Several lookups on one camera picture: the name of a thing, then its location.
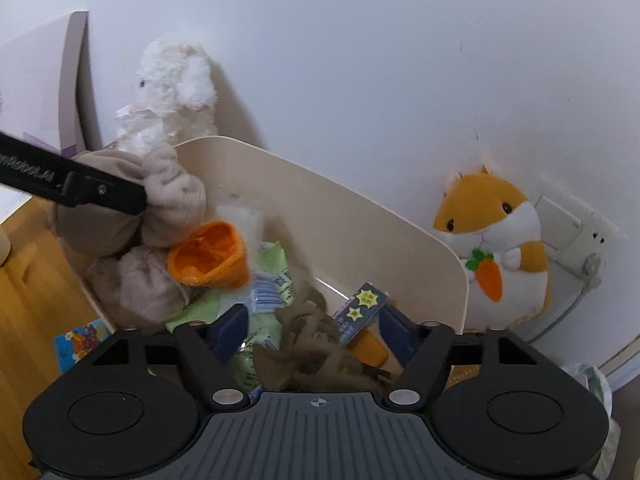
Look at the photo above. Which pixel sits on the green packet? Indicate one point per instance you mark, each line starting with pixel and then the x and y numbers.
pixel 272 270

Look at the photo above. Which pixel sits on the beige storage basket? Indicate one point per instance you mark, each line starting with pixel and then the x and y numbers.
pixel 350 220

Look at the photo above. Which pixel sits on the blue-white patterned packet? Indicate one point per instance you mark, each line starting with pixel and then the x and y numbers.
pixel 262 292

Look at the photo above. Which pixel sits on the orange hamster plush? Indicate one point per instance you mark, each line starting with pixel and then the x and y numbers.
pixel 500 240

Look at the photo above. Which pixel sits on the lavender furniture panel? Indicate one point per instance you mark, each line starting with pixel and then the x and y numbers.
pixel 40 75

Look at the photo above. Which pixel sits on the orange fabric cap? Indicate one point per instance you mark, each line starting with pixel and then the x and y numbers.
pixel 210 255

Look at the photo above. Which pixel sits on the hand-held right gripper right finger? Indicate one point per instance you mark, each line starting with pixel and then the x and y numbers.
pixel 400 332

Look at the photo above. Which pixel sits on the white plush bunny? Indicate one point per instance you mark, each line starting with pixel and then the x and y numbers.
pixel 175 75

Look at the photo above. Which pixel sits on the colourful picture card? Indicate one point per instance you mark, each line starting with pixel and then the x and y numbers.
pixel 80 342

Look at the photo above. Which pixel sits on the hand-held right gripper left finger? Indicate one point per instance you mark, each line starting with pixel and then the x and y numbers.
pixel 230 330

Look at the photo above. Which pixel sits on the beige plush cloth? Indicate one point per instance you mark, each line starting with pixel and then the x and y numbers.
pixel 170 185

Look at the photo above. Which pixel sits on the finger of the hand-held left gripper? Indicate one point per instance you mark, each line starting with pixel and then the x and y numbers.
pixel 110 195

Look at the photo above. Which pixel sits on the brown plush toy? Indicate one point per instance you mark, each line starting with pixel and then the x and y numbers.
pixel 300 350

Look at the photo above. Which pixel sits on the white plastic bag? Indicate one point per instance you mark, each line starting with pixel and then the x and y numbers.
pixel 595 385

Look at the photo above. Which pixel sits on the long dark blue box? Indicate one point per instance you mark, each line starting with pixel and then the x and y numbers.
pixel 362 305

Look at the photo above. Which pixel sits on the white wall socket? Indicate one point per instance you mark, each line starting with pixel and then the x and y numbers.
pixel 565 225

